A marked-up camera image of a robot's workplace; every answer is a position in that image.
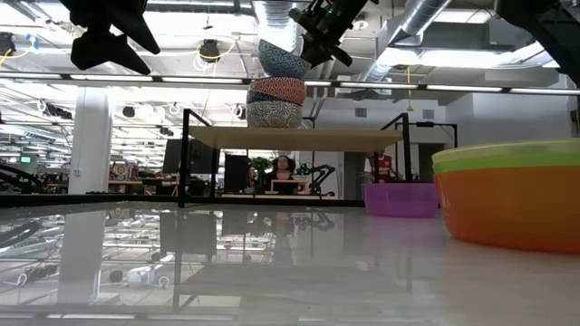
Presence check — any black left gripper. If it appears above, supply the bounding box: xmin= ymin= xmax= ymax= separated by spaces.
xmin=58 ymin=0 xmax=161 ymax=76

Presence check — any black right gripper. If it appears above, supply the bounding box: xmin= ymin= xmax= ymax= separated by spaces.
xmin=288 ymin=0 xmax=371 ymax=69

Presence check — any ceramic bowl with orange inside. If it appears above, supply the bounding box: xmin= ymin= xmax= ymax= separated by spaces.
xmin=257 ymin=38 xmax=314 ymax=80

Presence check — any ceramic bowl with blue inside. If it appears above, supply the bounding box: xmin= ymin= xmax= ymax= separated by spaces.
xmin=248 ymin=75 xmax=308 ymax=107

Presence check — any ceramic bowl with pink inside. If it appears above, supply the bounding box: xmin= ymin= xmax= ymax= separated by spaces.
xmin=246 ymin=100 xmax=304 ymax=129

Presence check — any purple plastic bowl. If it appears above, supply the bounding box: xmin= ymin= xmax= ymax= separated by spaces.
xmin=361 ymin=182 xmax=440 ymax=219

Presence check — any olive green bowl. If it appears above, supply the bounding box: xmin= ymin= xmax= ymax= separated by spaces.
xmin=430 ymin=138 xmax=580 ymax=165

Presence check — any green plastic bowl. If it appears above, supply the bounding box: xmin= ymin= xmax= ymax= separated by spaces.
xmin=432 ymin=152 xmax=580 ymax=176

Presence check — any orange plastic bowl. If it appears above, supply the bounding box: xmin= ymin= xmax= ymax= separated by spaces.
xmin=433 ymin=165 xmax=580 ymax=254

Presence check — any wooden shelf with black legs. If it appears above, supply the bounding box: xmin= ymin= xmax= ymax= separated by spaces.
xmin=178 ymin=108 xmax=412 ymax=208

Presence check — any black round ceiling fixture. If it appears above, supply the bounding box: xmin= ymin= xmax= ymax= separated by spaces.
xmin=0 ymin=31 xmax=17 ymax=58
xmin=198 ymin=38 xmax=222 ymax=64

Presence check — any long ceiling light strip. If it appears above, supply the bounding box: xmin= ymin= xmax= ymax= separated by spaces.
xmin=0 ymin=70 xmax=580 ymax=97

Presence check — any white column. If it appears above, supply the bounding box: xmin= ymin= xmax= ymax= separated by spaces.
xmin=67 ymin=87 xmax=114 ymax=196

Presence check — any person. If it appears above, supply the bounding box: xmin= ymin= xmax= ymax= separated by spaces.
xmin=363 ymin=150 xmax=396 ymax=184
xmin=266 ymin=155 xmax=299 ymax=195

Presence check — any green background plant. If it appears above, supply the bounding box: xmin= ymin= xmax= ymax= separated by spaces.
xmin=248 ymin=156 xmax=274 ymax=174

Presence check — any black background monitor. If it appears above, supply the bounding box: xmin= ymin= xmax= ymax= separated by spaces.
xmin=224 ymin=153 xmax=251 ymax=194

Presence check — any wooden background table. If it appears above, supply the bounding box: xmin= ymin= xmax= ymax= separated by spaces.
xmin=217 ymin=178 xmax=339 ymax=201

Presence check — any ribbed ceiling duct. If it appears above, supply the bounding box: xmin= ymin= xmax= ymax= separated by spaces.
xmin=252 ymin=0 xmax=301 ymax=46

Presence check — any silver ceiling duct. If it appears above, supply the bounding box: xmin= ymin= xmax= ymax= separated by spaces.
xmin=362 ymin=0 xmax=455 ymax=85

